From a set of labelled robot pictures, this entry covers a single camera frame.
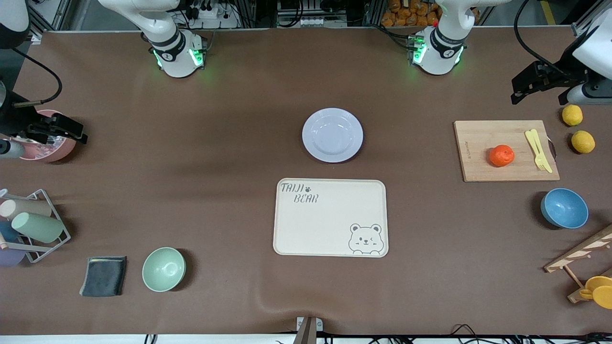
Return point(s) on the white power strip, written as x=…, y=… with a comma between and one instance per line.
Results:
x=213, y=16

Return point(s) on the purple cup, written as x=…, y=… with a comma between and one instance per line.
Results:
x=10, y=258

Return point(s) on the dark grey folded cloth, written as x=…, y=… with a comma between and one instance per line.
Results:
x=103, y=276

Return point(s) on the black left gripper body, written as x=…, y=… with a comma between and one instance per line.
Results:
x=567, y=65

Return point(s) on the yellow plastic fork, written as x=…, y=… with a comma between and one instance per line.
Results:
x=531, y=141

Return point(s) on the orange fruit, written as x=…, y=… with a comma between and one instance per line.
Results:
x=501, y=155

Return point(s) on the wooden cutting board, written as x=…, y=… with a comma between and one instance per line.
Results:
x=483, y=157

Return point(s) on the light green bowl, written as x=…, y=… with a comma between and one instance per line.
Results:
x=163, y=269

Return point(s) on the blue cup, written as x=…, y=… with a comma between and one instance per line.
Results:
x=7, y=231

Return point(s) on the pink bowl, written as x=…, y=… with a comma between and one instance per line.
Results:
x=48, y=152

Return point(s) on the light green cup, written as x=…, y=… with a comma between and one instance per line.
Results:
x=38, y=227

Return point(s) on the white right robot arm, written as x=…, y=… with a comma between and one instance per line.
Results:
x=177, y=57

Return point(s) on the beige cup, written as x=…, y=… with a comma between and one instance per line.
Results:
x=28, y=208

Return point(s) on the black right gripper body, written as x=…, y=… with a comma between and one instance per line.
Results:
x=13, y=119

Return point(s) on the yellow mug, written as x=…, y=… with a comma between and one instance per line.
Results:
x=601, y=291

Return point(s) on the white round plate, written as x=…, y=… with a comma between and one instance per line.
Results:
x=332, y=135

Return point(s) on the cream bear print tray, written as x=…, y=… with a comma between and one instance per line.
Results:
x=330, y=220

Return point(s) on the blue bowl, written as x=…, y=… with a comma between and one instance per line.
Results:
x=565, y=209

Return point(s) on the brown table mat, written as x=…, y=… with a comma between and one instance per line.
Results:
x=239, y=124

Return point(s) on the yellow lemon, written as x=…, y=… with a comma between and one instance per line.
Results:
x=572, y=115
x=583, y=142

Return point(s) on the wooden drying rack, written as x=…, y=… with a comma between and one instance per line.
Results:
x=581, y=251

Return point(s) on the bag of orange fruits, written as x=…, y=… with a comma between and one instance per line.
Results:
x=409, y=14

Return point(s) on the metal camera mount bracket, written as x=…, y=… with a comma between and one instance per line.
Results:
x=308, y=329

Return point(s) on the black curved object under board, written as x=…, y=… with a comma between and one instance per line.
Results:
x=553, y=149

